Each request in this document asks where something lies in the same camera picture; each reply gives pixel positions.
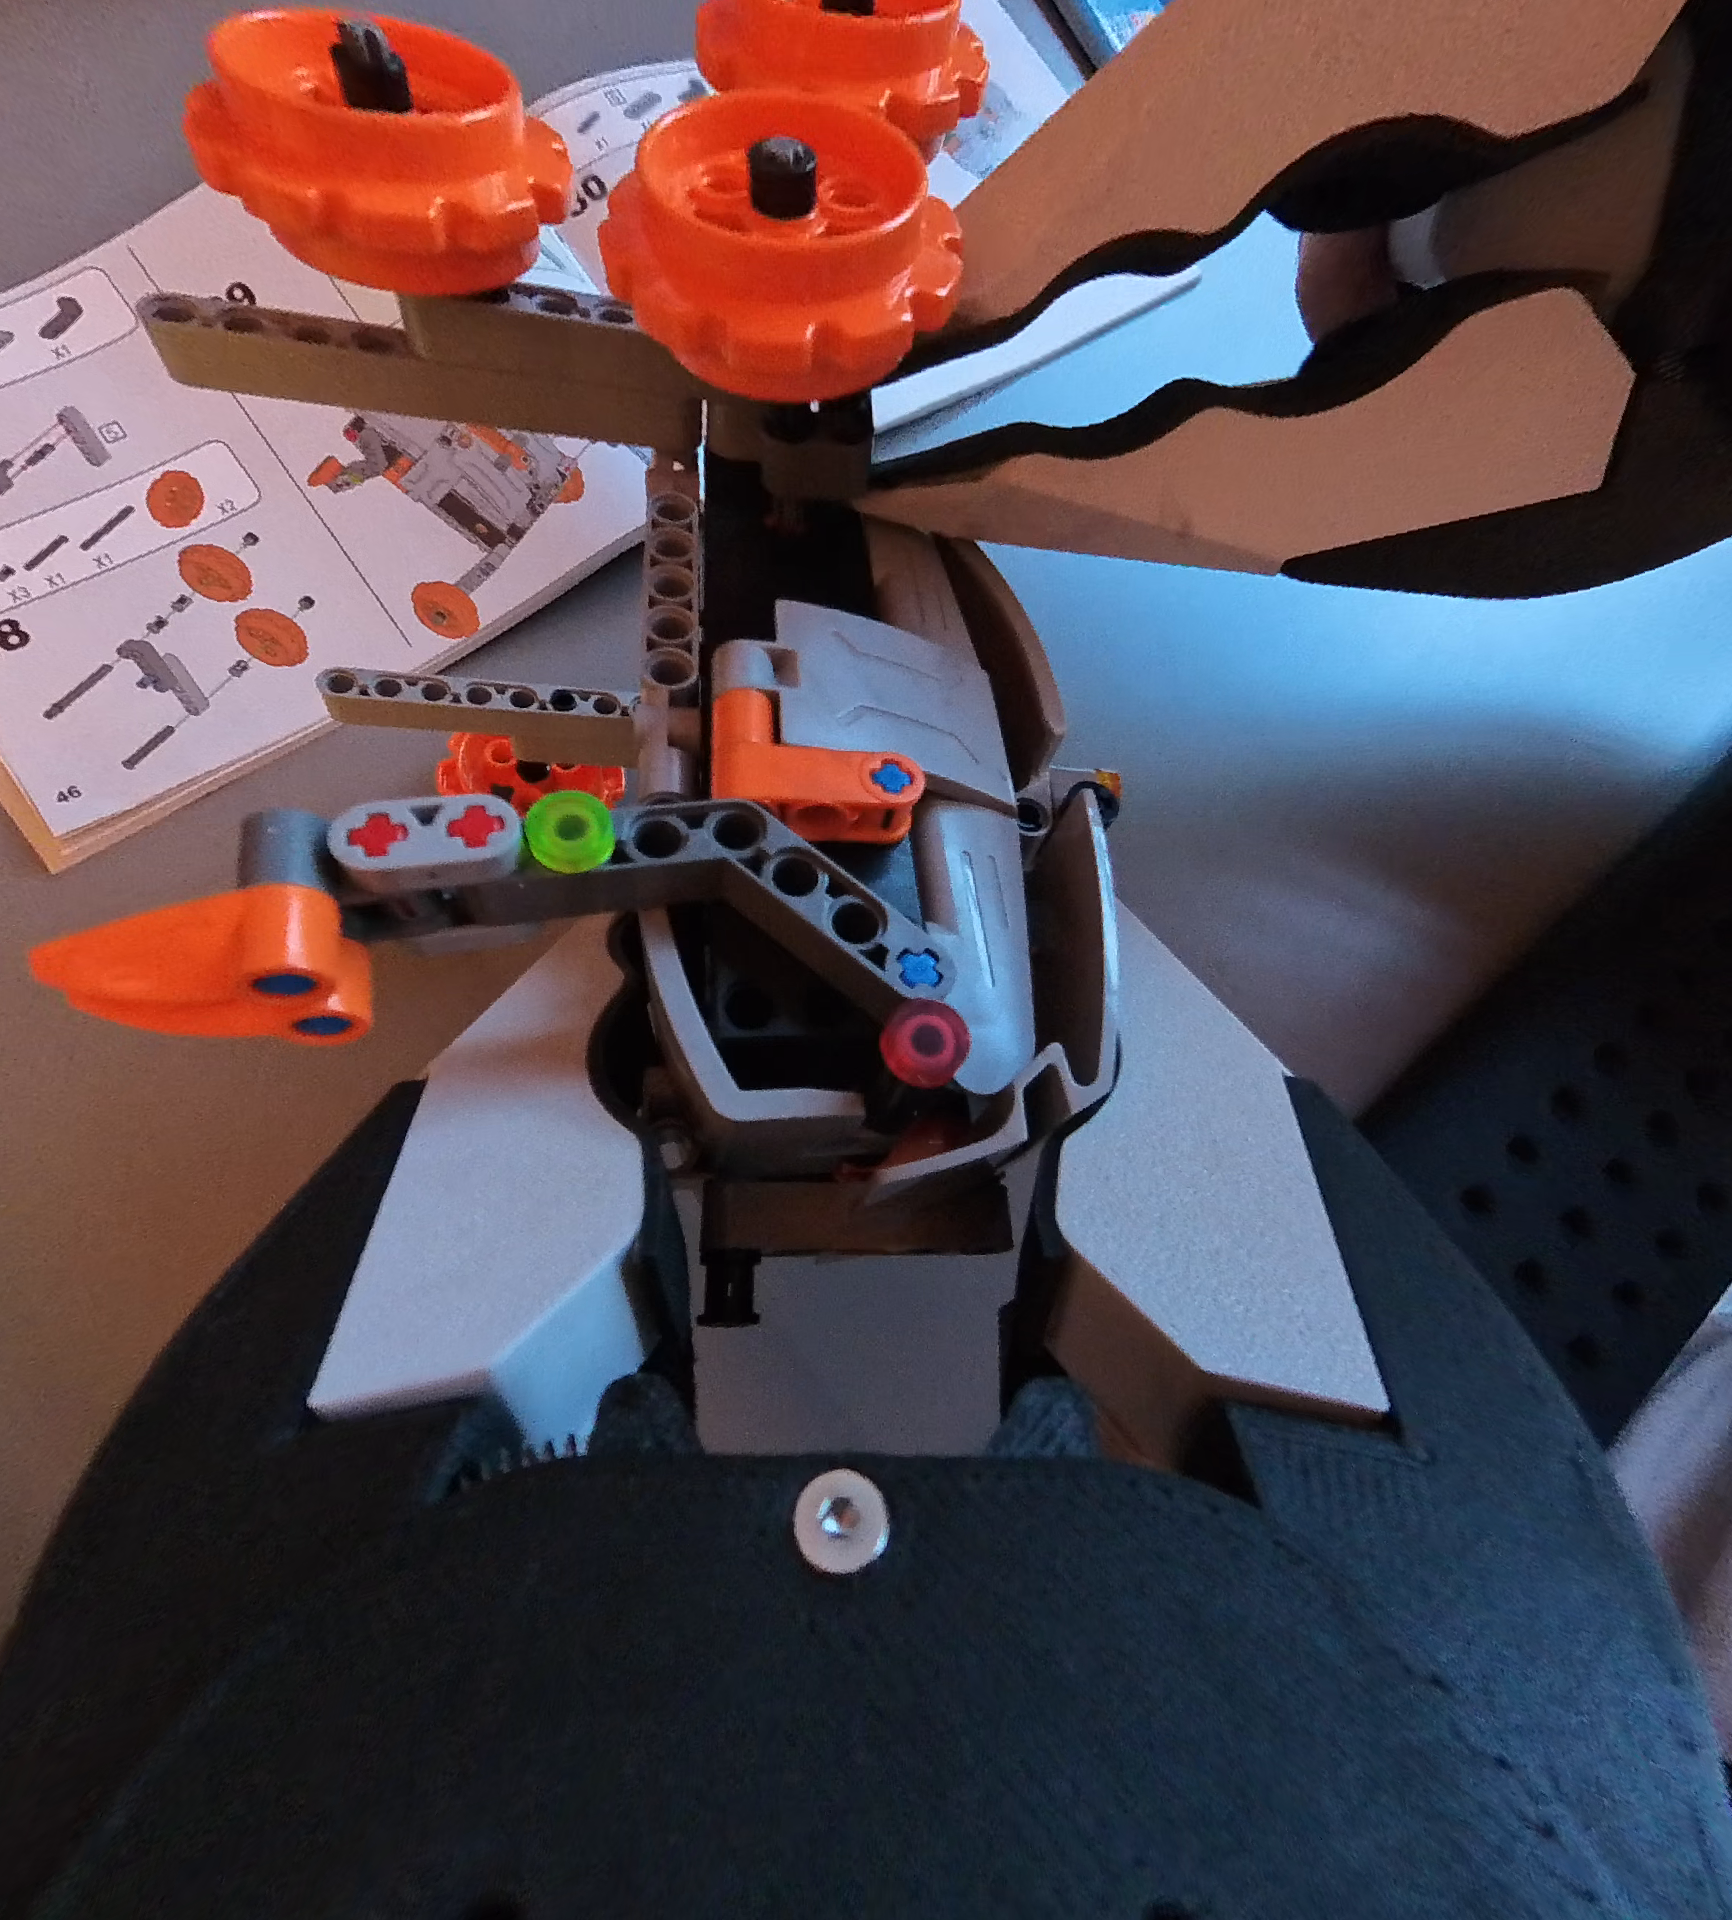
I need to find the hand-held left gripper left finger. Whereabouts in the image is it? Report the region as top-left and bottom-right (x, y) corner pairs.
(305, 930), (699, 1449)

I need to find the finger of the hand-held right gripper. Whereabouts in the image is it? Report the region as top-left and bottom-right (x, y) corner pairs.
(868, 0), (1695, 388)
(863, 281), (1633, 579)

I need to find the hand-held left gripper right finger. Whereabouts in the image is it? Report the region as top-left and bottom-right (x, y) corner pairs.
(1007, 896), (1396, 1464)

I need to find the grey orange brick robot model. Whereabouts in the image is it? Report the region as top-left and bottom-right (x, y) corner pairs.
(26, 6), (1124, 1329)

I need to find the small blue booklet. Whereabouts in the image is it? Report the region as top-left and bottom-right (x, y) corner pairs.
(1052, 0), (1198, 68)

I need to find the black perforated chair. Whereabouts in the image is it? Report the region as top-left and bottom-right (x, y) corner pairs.
(1367, 704), (1732, 1440)

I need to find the open white instruction booklet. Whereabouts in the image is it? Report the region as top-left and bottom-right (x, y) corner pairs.
(0, 0), (1206, 874)

